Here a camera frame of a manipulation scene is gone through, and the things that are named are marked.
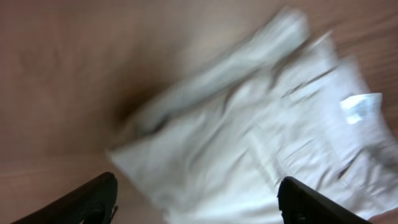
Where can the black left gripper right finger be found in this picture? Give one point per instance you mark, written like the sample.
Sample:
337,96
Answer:
300,204

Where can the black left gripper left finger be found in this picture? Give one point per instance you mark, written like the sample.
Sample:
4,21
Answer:
92,203

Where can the beige cotton shorts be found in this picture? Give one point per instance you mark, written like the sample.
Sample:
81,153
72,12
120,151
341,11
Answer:
215,147

